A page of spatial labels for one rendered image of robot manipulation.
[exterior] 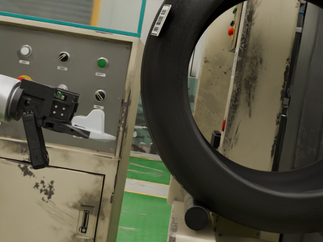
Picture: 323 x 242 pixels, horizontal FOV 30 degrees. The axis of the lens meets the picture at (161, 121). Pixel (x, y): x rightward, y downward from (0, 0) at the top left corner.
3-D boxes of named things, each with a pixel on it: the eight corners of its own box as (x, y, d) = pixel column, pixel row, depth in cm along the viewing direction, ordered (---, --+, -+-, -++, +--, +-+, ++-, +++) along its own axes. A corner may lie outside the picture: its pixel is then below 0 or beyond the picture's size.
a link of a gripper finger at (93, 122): (120, 116, 117) (75, 103, 118) (112, 146, 118) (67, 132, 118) (121, 116, 121) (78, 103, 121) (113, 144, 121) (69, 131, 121)
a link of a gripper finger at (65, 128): (89, 131, 116) (45, 119, 117) (87, 139, 116) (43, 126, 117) (93, 130, 121) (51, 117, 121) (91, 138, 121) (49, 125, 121)
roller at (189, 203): (180, 187, 147) (194, 175, 146) (192, 201, 147) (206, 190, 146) (179, 217, 112) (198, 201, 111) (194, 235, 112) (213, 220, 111)
